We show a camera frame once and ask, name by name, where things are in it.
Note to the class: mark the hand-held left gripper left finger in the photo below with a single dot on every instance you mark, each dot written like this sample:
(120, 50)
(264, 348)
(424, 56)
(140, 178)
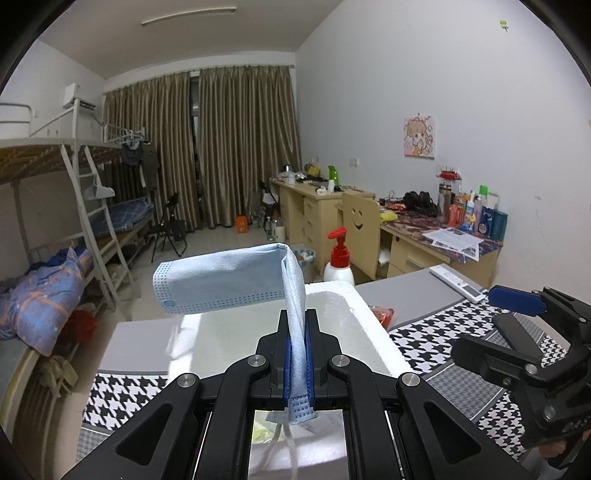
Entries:
(288, 369)

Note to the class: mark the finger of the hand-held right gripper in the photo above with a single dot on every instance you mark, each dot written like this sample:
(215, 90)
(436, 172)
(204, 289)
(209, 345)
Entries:
(485, 360)
(512, 299)

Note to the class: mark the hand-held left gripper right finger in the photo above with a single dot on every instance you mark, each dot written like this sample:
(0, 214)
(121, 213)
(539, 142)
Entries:
(310, 369)

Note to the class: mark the white foam box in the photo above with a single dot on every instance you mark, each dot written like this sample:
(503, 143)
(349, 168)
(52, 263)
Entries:
(364, 323)

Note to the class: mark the blue face mask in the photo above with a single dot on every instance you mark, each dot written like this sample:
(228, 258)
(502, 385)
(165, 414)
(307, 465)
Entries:
(221, 279)

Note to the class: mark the person's right hand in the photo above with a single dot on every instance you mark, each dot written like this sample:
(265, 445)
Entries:
(553, 447)

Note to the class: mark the houndstooth tablecloth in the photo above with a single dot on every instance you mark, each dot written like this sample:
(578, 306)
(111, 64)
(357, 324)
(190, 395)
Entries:
(461, 397)

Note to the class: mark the white remote control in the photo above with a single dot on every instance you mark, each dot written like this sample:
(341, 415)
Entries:
(457, 281)

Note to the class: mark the row of toiletry bottles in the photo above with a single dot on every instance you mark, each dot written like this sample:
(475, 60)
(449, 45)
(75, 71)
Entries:
(489, 221)

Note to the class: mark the printed papers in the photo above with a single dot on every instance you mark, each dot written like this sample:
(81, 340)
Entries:
(455, 240)

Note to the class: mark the red snack packet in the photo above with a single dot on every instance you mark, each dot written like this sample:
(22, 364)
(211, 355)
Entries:
(384, 316)

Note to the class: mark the white lotion pump bottle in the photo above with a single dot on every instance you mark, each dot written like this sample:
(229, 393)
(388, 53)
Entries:
(339, 272)

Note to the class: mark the wooden desk with patterned top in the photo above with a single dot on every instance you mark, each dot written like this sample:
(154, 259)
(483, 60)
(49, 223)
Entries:
(406, 258)

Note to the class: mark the black headphones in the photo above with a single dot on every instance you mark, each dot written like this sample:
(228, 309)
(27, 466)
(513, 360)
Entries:
(419, 202)

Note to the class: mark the wooden smiley chair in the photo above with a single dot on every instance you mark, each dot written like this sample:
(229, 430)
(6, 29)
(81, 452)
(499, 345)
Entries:
(360, 230)

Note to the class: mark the yellow cloth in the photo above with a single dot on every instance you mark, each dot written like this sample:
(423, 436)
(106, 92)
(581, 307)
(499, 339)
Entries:
(389, 216)

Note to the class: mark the plain wooden desk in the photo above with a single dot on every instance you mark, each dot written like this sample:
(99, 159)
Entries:
(314, 217)

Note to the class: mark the black tripod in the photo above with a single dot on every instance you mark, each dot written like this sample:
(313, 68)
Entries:
(173, 228)

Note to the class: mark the white electric pot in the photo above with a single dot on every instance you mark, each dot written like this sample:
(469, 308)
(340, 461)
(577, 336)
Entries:
(288, 174)

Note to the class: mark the green plastic container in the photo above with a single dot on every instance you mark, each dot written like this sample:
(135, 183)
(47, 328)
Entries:
(333, 173)

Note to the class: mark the red bag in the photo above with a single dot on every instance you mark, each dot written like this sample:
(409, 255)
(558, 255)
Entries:
(83, 325)

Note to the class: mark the white metal bunk bed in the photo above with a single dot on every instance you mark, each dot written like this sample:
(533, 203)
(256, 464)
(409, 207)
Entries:
(129, 214)
(27, 159)

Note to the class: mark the brown curtain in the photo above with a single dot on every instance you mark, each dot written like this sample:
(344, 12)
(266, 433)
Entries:
(157, 147)
(249, 143)

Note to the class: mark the beige cloth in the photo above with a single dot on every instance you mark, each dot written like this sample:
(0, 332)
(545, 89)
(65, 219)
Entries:
(57, 374)

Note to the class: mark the blue plaid blanket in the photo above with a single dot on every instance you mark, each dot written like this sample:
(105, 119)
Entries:
(51, 295)

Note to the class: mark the hanging dark clothes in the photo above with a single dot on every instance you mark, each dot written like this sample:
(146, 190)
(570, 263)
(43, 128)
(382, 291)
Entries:
(147, 161)

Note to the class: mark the white air conditioner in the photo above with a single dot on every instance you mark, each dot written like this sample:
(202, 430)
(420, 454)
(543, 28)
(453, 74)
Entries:
(71, 94)

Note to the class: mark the ceiling tube light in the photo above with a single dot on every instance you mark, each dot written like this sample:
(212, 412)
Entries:
(189, 14)

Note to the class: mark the cartoon wall poster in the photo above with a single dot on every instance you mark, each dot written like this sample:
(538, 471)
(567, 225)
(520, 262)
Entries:
(419, 136)

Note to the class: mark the green wall hook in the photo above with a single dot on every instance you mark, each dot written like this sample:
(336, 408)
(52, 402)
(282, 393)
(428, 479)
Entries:
(504, 25)

